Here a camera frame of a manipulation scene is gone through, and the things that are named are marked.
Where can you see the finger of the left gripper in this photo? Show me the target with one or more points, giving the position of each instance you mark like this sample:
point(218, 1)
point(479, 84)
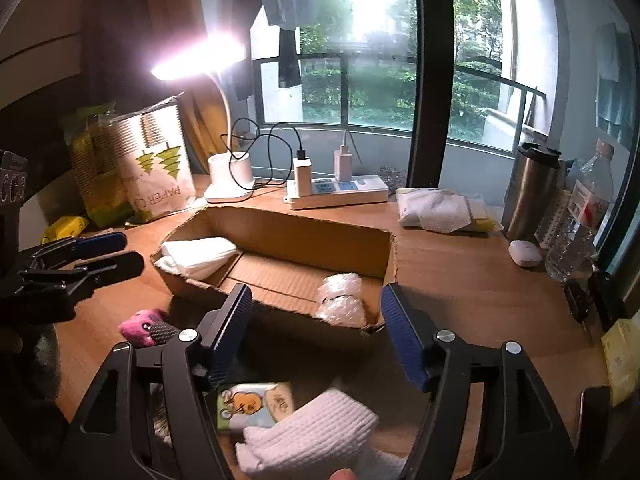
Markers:
point(97, 272)
point(82, 248)

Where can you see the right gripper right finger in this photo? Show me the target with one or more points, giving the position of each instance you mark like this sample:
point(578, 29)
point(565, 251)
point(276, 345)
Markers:
point(521, 436)

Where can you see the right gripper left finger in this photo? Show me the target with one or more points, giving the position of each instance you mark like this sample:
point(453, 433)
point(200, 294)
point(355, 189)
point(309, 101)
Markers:
point(112, 434)

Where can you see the cartoon tissue pack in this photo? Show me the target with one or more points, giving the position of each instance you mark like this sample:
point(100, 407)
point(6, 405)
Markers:
point(253, 404)

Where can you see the white knitted cloth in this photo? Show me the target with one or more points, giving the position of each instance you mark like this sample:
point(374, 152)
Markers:
point(327, 434)

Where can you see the yellow packet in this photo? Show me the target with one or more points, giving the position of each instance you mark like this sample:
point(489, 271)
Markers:
point(66, 226)

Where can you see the pink plush toy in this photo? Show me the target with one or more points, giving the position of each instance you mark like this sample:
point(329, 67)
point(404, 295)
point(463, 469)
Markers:
point(147, 328)

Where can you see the white folded towel in box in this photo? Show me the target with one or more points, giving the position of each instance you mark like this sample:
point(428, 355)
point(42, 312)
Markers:
point(196, 259)

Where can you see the white paper cup bag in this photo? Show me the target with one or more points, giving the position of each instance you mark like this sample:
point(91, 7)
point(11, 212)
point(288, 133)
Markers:
point(152, 161)

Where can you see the green paper cup bag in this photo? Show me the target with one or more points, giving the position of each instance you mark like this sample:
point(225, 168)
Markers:
point(93, 160)

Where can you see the yellow tissue pack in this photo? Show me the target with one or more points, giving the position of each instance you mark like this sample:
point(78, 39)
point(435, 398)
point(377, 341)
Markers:
point(622, 356)

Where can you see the black keys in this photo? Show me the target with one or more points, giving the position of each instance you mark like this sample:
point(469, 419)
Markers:
point(600, 294)

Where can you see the white desk lamp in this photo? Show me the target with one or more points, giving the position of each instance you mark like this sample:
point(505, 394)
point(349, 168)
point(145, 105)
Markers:
point(196, 69)

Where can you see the white earbuds case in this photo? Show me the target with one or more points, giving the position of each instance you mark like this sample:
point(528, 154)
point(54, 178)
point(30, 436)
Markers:
point(524, 253)

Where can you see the clear water bottle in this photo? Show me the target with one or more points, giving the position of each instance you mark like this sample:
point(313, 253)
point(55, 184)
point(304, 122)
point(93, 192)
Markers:
point(583, 215)

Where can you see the cardboard box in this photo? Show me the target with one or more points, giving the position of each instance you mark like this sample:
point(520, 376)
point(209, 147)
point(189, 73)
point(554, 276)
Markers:
point(283, 258)

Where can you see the bubble wrap roll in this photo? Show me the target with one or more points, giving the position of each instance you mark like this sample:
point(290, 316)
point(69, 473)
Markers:
point(340, 302)

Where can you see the white cloth packet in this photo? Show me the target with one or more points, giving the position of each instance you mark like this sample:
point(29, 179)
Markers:
point(443, 211)

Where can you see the steel travel mug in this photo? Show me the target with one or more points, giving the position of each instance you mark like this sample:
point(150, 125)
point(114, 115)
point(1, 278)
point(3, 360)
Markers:
point(530, 188)

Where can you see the white charger adapter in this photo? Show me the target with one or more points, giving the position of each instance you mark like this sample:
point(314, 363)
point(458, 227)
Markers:
point(343, 157)

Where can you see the hanging grey clothes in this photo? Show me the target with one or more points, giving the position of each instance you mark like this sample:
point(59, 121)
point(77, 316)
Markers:
point(287, 16)

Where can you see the white charger with black cable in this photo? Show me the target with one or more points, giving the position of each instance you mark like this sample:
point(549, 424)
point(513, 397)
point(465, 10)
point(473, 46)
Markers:
point(240, 144)

